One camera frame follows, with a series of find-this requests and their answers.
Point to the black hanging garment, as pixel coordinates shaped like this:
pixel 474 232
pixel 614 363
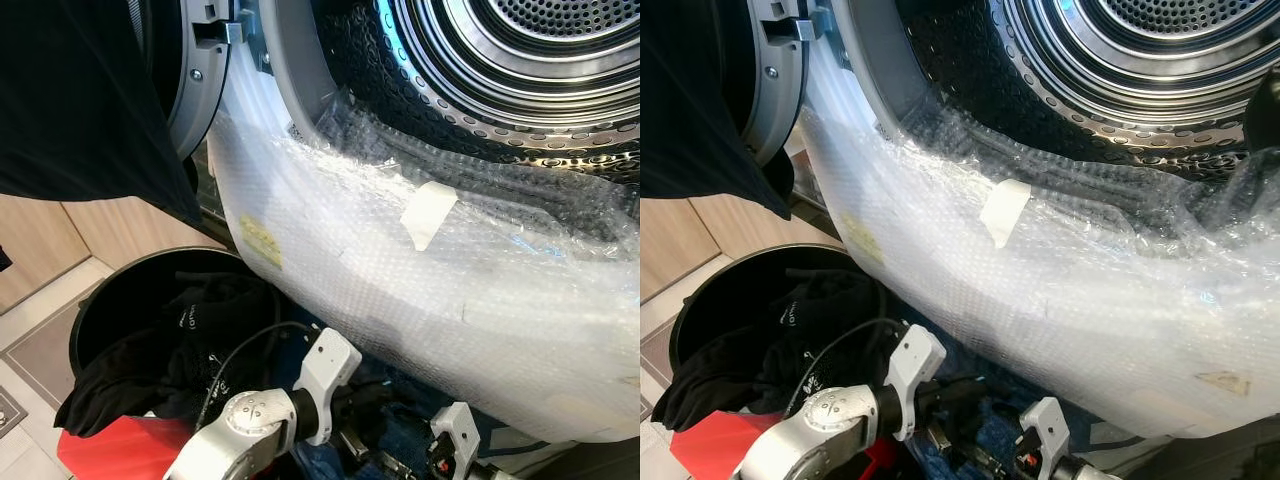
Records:
pixel 690 90
pixel 70 90

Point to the light wooden cabinet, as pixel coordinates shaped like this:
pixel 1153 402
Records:
pixel 670 235
pixel 50 240

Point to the dark blue garment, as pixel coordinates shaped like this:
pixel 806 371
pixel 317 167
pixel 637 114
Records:
pixel 410 410
pixel 985 425

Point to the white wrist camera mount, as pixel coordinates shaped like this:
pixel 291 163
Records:
pixel 328 375
pixel 457 435
pixel 1042 430
pixel 915 370

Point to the white tape strip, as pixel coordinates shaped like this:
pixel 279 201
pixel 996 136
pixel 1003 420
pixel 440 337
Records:
pixel 1005 212
pixel 428 212

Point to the clear bubble wrap sheet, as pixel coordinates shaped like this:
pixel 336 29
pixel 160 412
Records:
pixel 1080 290
pixel 480 290

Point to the black round laundry basket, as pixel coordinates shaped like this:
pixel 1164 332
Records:
pixel 705 295
pixel 110 300

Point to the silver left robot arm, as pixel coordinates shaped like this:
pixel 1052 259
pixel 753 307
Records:
pixel 240 430
pixel 825 430

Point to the black clothes with white print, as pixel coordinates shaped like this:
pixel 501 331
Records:
pixel 760 350
pixel 170 350

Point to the grey washer door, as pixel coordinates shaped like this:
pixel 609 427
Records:
pixel 785 95
pixel 205 90

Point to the perforated steel washer drum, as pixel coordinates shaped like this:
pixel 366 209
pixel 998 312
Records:
pixel 500 80
pixel 1100 80

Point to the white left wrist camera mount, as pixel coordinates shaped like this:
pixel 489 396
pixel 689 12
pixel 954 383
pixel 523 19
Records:
pixel 915 370
pixel 328 375

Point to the white front-load washing machine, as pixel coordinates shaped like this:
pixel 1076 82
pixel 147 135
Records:
pixel 1000 340
pixel 330 330

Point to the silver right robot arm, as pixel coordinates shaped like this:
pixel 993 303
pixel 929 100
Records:
pixel 1085 470

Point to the red cloth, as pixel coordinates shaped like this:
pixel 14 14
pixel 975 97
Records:
pixel 115 448
pixel 715 445

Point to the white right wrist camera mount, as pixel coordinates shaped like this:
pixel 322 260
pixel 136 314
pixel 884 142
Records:
pixel 457 435
pixel 1042 430

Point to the triangular warning sticker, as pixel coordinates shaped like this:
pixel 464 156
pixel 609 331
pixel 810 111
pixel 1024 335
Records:
pixel 1222 382

